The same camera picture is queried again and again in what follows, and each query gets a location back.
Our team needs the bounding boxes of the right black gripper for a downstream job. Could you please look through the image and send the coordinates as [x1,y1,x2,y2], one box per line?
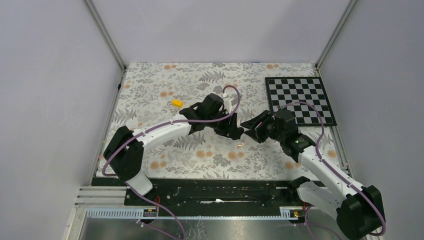
[239,110,285,145]

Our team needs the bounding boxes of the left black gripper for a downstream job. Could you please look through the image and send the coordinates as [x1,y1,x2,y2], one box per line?
[206,110,241,140]

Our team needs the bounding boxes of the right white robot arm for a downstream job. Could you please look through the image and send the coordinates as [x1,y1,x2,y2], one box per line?
[241,109,386,240]

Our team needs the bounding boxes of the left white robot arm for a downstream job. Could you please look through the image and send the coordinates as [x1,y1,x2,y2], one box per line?
[103,93,244,206]

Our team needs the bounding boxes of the black white checkerboard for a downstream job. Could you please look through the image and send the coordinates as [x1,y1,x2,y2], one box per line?
[264,77,337,127]

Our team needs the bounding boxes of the yellow block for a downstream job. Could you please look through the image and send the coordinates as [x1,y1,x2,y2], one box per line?
[171,99,183,108]

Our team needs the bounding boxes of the floral table mat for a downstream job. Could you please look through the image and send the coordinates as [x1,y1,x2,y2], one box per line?
[106,62,316,181]

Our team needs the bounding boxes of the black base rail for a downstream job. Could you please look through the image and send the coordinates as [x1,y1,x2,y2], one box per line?
[91,177,329,220]

